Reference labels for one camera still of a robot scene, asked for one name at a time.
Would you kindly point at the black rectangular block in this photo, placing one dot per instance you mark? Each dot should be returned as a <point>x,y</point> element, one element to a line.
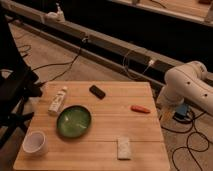
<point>97,92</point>

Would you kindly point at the blue robot base box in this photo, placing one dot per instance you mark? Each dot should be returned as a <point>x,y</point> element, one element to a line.
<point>181,111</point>

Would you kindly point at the white paper cup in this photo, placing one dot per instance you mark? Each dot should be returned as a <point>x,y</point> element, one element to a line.
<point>35,143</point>

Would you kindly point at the white tube bottle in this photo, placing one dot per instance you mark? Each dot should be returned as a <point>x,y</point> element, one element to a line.
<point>57,102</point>

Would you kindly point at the long metal rail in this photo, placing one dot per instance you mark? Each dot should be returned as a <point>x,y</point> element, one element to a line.
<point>155,42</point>

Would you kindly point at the grey white sponge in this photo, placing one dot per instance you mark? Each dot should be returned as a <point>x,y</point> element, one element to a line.
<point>123,148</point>

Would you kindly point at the black chair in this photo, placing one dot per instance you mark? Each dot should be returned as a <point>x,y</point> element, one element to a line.
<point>17,87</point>

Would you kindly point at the white device on rail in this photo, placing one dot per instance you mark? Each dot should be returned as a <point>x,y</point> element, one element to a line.
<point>58,15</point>

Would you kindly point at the green ceramic bowl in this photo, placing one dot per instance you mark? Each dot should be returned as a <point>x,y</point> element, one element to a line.
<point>73,121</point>

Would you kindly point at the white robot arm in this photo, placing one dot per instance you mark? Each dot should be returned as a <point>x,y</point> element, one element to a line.
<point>187,82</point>

